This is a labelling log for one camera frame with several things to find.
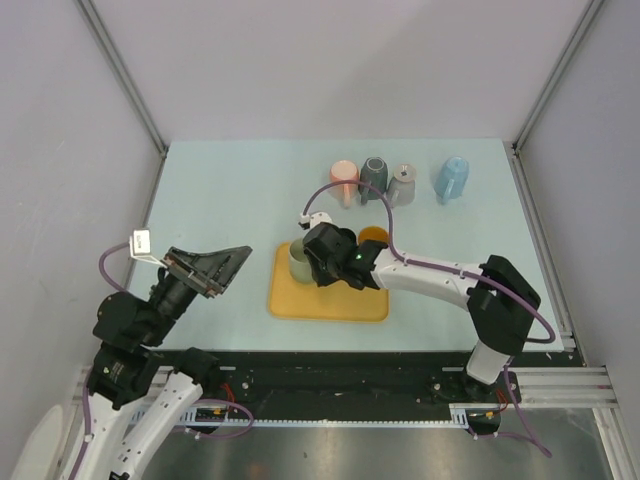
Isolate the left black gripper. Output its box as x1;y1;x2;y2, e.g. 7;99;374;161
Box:
142;243;252;344

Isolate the light green mug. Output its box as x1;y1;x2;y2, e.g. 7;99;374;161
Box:
288;238;314;285

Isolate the blue butterfly mug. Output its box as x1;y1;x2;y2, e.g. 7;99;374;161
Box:
357;226;390;244

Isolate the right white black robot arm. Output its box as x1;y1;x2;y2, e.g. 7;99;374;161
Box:
303;222;541;401

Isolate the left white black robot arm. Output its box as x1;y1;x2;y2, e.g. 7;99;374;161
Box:
13;246;252;479

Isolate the pink mug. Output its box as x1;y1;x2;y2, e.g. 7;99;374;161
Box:
329;160;359;209

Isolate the light grey mug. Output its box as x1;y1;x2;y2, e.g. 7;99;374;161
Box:
386;164;417;208

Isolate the dark grey mug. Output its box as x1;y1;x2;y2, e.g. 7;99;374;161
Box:
358;157;388;205

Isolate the light blue mug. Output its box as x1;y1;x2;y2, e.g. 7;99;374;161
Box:
434;156;470;204

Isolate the yellow tray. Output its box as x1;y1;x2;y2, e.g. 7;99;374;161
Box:
267;243;390;323

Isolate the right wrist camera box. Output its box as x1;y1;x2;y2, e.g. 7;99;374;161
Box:
298;211;333;230

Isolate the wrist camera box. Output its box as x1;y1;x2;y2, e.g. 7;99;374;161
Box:
298;211;333;230
129;228;153;260

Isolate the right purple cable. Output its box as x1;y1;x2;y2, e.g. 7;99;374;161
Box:
302;179;556;346

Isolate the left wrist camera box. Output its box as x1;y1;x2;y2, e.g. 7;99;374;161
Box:
129;228;153;260

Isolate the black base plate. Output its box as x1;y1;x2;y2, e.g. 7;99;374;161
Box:
157;350;578;421

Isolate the white cable duct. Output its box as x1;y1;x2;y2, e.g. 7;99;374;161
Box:
175;405;508;429

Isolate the left aluminium frame post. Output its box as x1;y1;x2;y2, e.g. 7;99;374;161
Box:
74;0;168;159

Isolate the aluminium frame post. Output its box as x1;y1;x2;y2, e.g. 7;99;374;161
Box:
511;0;608;155
74;0;168;159

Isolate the right aluminium frame post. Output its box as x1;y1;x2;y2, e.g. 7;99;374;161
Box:
511;0;608;155

